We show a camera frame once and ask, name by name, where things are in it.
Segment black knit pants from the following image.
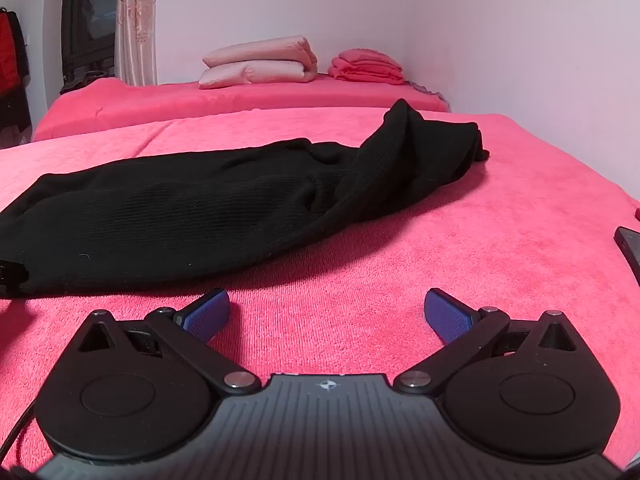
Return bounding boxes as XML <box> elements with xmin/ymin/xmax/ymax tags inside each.
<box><xmin>1</xmin><ymin>101</ymin><xmax>489</xmax><ymax>298</ymax></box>

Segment near pink bed blanket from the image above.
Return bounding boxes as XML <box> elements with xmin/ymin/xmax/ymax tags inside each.
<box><xmin>1</xmin><ymin>108</ymin><xmax>639</xmax><ymax>466</ymax></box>

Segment red-cased smartphone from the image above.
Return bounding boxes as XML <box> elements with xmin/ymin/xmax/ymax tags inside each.
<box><xmin>614</xmin><ymin>226</ymin><xmax>640</xmax><ymax>283</ymax></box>

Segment far pink bed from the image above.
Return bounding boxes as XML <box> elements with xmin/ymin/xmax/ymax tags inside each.
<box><xmin>32</xmin><ymin>75</ymin><xmax>450</xmax><ymax>142</ymax></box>

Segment lower light pink pillow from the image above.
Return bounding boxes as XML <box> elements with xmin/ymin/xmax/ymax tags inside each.
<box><xmin>198</xmin><ymin>60</ymin><xmax>317</xmax><ymax>89</ymax></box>

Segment light pink pillow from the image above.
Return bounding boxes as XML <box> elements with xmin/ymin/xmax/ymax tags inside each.
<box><xmin>203</xmin><ymin>36</ymin><xmax>318</xmax><ymax>72</ymax></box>
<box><xmin>198</xmin><ymin>60</ymin><xmax>317</xmax><ymax>89</ymax></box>

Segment hanging red clothes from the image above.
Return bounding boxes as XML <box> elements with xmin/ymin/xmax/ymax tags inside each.
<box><xmin>0</xmin><ymin>8</ymin><xmax>32</xmax><ymax>132</ymax></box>

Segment folded pink blanket stack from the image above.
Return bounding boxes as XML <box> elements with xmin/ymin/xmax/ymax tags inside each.
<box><xmin>328</xmin><ymin>49</ymin><xmax>406</xmax><ymax>86</ymax></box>

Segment upper light pink pillow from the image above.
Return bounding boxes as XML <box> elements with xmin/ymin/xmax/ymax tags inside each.
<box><xmin>203</xmin><ymin>36</ymin><xmax>318</xmax><ymax>72</ymax></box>

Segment patterned pink curtain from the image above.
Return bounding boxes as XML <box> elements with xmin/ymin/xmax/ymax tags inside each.
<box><xmin>115</xmin><ymin>0</ymin><xmax>157</xmax><ymax>87</ymax></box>

